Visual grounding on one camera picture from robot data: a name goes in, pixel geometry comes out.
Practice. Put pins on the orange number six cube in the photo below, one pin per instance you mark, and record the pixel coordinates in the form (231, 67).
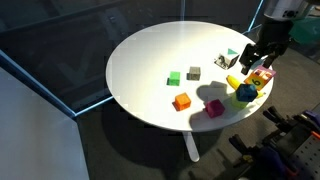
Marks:
(258, 79)

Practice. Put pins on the orange block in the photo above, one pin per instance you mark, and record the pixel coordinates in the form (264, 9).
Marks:
(182, 101)

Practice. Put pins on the blue block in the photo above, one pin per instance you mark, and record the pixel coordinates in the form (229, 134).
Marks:
(246, 92)

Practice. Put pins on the magenta block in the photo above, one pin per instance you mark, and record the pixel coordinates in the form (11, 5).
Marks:
(215, 108)

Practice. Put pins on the teal triangle piece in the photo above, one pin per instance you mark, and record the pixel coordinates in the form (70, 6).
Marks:
(231, 51)

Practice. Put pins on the bright green block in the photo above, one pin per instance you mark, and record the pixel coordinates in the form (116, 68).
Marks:
(174, 78)

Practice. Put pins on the yellow banana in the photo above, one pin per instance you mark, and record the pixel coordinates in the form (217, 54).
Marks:
(232, 81)

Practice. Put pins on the perforated metal board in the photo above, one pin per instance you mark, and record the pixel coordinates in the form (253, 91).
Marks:
(306, 156)

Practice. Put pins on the white table leg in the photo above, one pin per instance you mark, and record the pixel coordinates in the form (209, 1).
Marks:
(191, 147)

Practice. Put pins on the light green block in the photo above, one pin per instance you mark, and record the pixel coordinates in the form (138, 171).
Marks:
(239, 104)

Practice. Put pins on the black clamp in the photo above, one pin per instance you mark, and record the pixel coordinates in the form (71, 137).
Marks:
(277, 117)
(240, 144)

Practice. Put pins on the zebra picture cube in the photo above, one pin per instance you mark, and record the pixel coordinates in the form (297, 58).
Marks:
(225, 61)

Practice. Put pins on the grey block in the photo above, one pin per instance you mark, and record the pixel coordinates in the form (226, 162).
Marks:
(194, 73)

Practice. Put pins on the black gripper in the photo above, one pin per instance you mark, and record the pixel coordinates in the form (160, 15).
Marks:
(275, 35)

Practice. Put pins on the white partition panel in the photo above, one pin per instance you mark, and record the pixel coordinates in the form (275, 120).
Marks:
(36, 133)

